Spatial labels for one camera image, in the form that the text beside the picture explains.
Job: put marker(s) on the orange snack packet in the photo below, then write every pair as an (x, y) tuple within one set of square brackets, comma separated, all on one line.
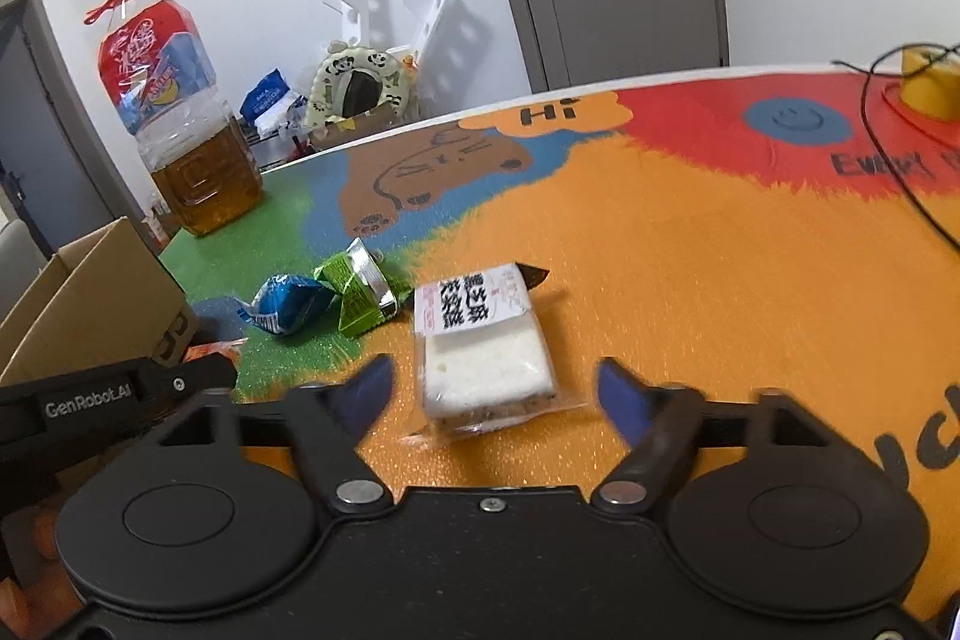
[(216, 352)]

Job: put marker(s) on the blue and white bag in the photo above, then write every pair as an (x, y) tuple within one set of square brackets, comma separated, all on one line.
[(268, 102)]

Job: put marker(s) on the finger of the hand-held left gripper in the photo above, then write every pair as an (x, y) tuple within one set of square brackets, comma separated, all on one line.
[(202, 374)]

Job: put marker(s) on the colourful printed mat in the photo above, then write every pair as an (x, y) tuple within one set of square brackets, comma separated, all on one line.
[(712, 272)]

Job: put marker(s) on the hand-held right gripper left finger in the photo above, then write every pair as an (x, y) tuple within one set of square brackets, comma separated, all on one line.
[(367, 389)]

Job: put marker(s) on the printed brown cardboard box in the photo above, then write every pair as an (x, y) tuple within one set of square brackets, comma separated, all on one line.
[(360, 126)]

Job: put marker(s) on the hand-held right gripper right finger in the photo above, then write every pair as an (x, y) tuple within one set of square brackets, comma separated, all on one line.
[(619, 396)]

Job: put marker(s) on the blue-grey door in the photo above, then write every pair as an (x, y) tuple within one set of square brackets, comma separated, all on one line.
[(45, 160)]

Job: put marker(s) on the blue snack packet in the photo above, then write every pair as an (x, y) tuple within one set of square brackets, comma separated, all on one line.
[(289, 306)]

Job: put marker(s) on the large cooking oil bottle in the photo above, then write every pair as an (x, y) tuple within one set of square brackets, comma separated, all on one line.
[(202, 175)]

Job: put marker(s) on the panda print seat cushion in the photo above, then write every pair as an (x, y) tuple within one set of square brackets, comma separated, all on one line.
[(326, 85)]

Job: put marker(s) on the white cake packet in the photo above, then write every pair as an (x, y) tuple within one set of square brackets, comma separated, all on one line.
[(480, 355)]

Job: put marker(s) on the short white perforated board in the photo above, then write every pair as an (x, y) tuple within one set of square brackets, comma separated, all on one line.
[(431, 33)]

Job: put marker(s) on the green snack packet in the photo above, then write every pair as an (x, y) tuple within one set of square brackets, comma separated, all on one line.
[(352, 302)]

